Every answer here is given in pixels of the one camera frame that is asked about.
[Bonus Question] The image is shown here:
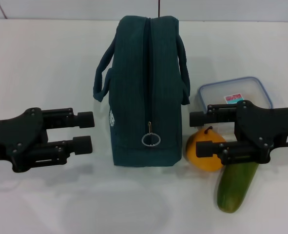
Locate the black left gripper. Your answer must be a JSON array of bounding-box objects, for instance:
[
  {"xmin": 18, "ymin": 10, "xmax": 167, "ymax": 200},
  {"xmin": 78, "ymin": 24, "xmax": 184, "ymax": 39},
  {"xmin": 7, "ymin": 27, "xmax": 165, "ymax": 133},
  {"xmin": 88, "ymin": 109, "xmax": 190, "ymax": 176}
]
[{"xmin": 0, "ymin": 108, "xmax": 95, "ymax": 173}]

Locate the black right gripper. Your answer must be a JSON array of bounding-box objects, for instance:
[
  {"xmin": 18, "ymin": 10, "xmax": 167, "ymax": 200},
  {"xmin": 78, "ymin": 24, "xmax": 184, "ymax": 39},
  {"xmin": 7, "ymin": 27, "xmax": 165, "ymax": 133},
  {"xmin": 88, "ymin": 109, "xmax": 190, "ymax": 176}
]
[{"xmin": 189, "ymin": 99, "xmax": 288, "ymax": 166}]

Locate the yellow pear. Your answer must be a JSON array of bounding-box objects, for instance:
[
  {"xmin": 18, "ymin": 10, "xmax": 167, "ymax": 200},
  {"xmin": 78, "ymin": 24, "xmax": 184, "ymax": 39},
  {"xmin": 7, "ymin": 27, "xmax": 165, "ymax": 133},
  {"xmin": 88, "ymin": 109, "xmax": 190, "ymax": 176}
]
[{"xmin": 185, "ymin": 126, "xmax": 227, "ymax": 173}]

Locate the clear container with blue-rimmed lid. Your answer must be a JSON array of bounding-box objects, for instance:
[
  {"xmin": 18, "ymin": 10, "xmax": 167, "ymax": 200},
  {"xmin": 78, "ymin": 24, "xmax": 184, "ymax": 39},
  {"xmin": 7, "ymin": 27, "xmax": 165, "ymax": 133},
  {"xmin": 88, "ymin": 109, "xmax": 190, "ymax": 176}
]
[{"xmin": 197, "ymin": 76, "xmax": 273, "ymax": 137}]

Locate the green cucumber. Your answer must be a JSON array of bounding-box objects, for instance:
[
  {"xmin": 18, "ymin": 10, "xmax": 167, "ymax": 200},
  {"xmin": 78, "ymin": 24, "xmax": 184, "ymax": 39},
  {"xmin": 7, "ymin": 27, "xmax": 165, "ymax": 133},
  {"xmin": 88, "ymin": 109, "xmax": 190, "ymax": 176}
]
[{"xmin": 216, "ymin": 162, "xmax": 259, "ymax": 214}]

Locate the dark teal insulated lunch bag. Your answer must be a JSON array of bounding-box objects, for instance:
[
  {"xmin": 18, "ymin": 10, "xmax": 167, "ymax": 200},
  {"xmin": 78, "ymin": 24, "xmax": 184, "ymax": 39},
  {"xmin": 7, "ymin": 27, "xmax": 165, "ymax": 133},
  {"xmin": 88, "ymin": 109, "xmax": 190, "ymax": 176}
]
[{"xmin": 92, "ymin": 15, "xmax": 191, "ymax": 169}]

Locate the silver zipper pull ring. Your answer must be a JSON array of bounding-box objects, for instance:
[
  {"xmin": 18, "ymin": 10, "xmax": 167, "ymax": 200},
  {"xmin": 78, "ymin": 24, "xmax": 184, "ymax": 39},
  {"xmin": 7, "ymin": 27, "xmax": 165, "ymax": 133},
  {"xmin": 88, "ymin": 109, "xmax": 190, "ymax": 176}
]
[{"xmin": 141, "ymin": 121, "xmax": 161, "ymax": 148}]

